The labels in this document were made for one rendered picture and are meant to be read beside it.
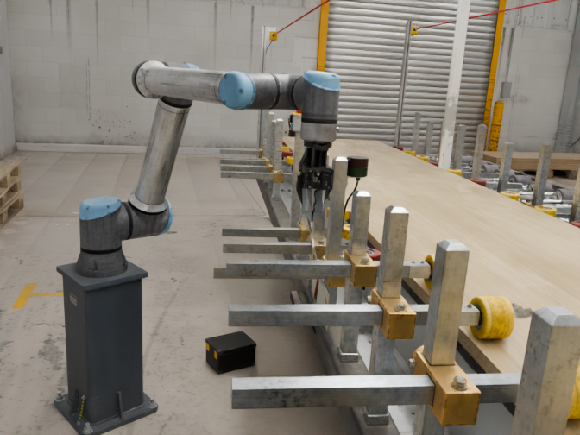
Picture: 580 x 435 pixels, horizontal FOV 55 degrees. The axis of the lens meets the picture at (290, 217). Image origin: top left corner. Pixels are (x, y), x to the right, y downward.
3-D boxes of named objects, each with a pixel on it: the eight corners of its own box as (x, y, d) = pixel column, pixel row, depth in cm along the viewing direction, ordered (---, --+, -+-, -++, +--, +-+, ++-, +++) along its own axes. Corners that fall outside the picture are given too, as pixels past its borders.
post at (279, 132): (272, 207, 304) (276, 118, 292) (272, 206, 307) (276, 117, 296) (279, 207, 304) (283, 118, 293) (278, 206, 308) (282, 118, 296)
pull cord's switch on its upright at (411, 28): (395, 168, 438) (411, 20, 411) (389, 165, 452) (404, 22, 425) (405, 168, 439) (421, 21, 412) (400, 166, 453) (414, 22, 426)
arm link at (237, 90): (116, 58, 178) (240, 66, 129) (153, 60, 186) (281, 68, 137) (117, 95, 181) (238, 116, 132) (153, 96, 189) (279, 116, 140)
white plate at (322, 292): (324, 330, 151) (327, 295, 149) (310, 293, 176) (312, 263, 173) (327, 330, 151) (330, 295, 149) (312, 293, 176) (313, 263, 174)
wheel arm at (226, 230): (222, 239, 197) (222, 227, 196) (221, 236, 200) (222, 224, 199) (342, 241, 203) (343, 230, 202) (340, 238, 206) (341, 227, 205)
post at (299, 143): (288, 240, 231) (295, 131, 220) (287, 236, 236) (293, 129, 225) (299, 240, 232) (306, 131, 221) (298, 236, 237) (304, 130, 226)
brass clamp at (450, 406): (437, 426, 75) (441, 393, 73) (404, 374, 87) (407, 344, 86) (480, 425, 75) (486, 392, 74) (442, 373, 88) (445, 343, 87)
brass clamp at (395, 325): (383, 340, 99) (386, 313, 97) (364, 308, 111) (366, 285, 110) (417, 339, 99) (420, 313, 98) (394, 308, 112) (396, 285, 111)
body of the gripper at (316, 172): (303, 192, 138) (305, 142, 135) (298, 185, 146) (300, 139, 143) (333, 192, 139) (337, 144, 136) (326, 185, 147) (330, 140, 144)
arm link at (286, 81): (255, 72, 145) (286, 72, 136) (290, 73, 152) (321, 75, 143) (255, 108, 147) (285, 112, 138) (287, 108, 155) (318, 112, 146)
